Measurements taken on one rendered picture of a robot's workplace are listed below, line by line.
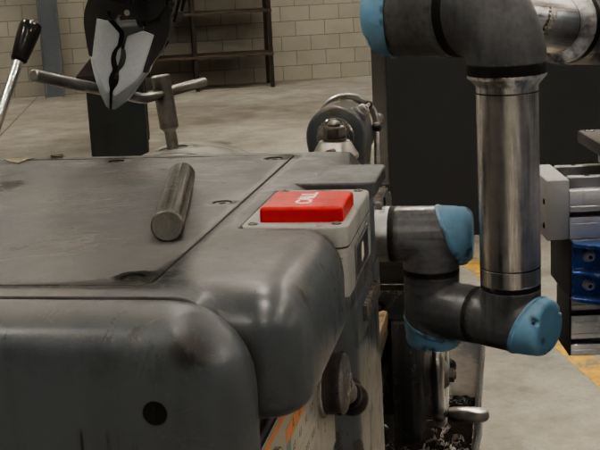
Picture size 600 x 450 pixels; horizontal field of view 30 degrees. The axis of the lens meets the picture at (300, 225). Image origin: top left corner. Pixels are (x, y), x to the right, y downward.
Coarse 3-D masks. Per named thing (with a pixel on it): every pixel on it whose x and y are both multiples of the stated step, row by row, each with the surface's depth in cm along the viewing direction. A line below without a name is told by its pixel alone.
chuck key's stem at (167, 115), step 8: (152, 80) 128; (160, 80) 128; (168, 80) 128; (160, 88) 128; (168, 88) 128; (168, 96) 128; (160, 104) 128; (168, 104) 128; (160, 112) 129; (168, 112) 129; (176, 112) 130; (160, 120) 129; (168, 120) 129; (176, 120) 129; (160, 128) 130; (168, 128) 129; (176, 128) 130; (168, 136) 130; (176, 136) 130; (168, 144) 130; (176, 144) 130
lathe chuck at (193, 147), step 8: (184, 144) 132; (192, 144) 132; (200, 144) 132; (208, 144) 132; (216, 144) 133; (224, 144) 134; (152, 152) 131; (160, 152) 128; (168, 152) 127; (176, 152) 126; (184, 152) 126; (192, 152) 127; (200, 152) 127; (208, 152) 128; (216, 152) 128; (224, 152) 129; (232, 152) 130; (240, 152) 132; (248, 152) 133
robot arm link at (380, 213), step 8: (376, 208) 149; (384, 208) 149; (376, 216) 148; (384, 216) 147; (376, 224) 147; (384, 224) 147; (376, 232) 147; (384, 232) 147; (376, 240) 147; (384, 240) 147; (376, 248) 147; (384, 248) 147; (384, 256) 148
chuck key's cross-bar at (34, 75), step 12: (36, 72) 107; (48, 72) 109; (48, 84) 110; (60, 84) 111; (72, 84) 112; (84, 84) 114; (180, 84) 132; (192, 84) 134; (204, 84) 137; (132, 96) 122; (144, 96) 124; (156, 96) 127
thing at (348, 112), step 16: (336, 96) 258; (352, 96) 258; (320, 112) 241; (336, 112) 240; (352, 112) 240; (368, 112) 243; (320, 128) 241; (352, 128) 240; (368, 128) 245; (368, 144) 246; (368, 160) 250; (384, 192) 253
